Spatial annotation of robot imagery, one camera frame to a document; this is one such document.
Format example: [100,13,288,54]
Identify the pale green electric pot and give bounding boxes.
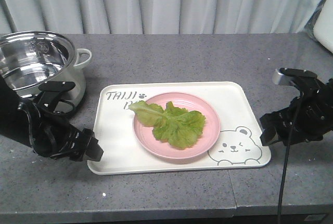
[1,31,93,106]

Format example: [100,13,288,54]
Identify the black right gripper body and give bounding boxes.
[274,77,332,145]

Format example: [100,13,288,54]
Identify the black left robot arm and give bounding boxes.
[1,78,104,162]

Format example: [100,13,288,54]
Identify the white bear serving tray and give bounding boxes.
[88,82,271,175]

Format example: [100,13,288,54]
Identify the grey pleated curtain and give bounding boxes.
[1,0,322,34]

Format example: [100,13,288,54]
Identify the green lettuce leaf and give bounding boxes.
[129,100,206,150]

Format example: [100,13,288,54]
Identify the black right camera cable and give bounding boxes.
[276,90,305,224]

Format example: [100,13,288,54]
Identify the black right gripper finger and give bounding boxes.
[260,127,279,146]
[260,112,278,131]

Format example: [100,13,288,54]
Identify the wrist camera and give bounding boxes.
[272,68,317,86]
[38,81,75,106]

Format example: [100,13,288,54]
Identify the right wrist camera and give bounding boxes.
[272,68,317,86]

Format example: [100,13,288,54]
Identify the pink round plate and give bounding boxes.
[129,92,221,160]

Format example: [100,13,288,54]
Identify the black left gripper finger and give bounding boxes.
[83,128,104,162]

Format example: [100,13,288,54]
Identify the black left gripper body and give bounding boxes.
[17,99,86,161]

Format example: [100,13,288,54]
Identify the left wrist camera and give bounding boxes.
[38,81,75,106]

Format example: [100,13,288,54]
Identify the white blender appliance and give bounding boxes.
[313,0,333,52]

